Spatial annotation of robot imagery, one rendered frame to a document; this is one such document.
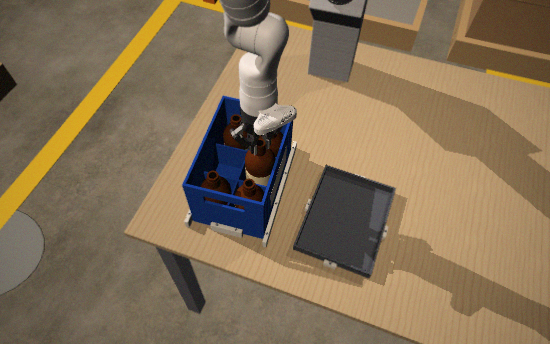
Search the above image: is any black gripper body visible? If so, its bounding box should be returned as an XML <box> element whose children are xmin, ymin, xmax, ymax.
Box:
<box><xmin>240</xmin><ymin>106</ymin><xmax>258</xmax><ymax>135</ymax></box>

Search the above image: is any brown glass bottle with cream label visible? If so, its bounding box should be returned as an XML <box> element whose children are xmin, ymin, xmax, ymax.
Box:
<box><xmin>245</xmin><ymin>138</ymin><xmax>276</xmax><ymax>186</ymax></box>

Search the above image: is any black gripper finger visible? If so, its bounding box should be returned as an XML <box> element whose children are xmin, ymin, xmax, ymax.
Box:
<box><xmin>262</xmin><ymin>126</ymin><xmax>283</xmax><ymax>150</ymax></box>
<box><xmin>229</xmin><ymin>123</ymin><xmax>259</xmax><ymax>155</ymax></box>

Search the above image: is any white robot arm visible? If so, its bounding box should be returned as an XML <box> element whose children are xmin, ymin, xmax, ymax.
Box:
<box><xmin>219</xmin><ymin>0</ymin><xmax>297</xmax><ymax>135</ymax></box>

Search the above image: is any dark blue crate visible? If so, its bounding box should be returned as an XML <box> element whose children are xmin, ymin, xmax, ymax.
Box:
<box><xmin>182</xmin><ymin>106</ymin><xmax>293</xmax><ymax>239</ymax></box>

